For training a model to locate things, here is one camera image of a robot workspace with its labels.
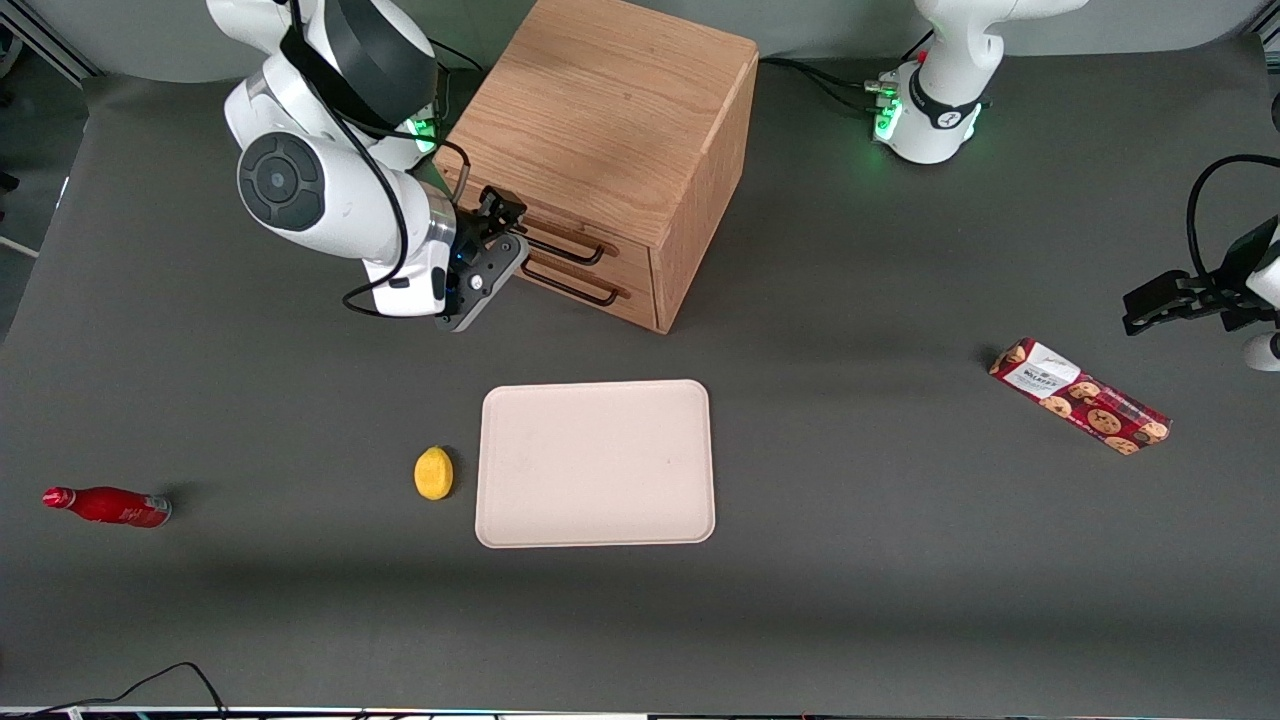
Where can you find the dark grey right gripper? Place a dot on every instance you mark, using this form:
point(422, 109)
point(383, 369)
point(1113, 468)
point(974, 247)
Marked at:
point(474, 236)

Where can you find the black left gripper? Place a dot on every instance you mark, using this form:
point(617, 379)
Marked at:
point(1213, 296)

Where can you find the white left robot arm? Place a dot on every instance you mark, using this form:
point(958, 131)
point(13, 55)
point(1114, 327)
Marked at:
point(945, 70)

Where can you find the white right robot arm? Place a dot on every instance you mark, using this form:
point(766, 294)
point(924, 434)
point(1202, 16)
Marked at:
point(330, 200)

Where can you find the oak wooden drawer cabinet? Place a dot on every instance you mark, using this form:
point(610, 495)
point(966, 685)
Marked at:
point(600, 100)

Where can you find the red cookie box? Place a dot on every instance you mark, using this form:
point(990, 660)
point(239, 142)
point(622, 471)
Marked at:
point(1080, 396)

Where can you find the beige plastic tray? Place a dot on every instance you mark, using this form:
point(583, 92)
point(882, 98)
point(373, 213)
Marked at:
point(595, 465)

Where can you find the yellow lemon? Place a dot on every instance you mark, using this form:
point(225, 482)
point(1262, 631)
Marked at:
point(433, 474)

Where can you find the red metal bottle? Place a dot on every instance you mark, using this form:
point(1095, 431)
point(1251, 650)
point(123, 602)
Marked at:
point(110, 506)

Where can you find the aluminium frame profile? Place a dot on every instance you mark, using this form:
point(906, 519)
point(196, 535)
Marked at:
point(45, 40)

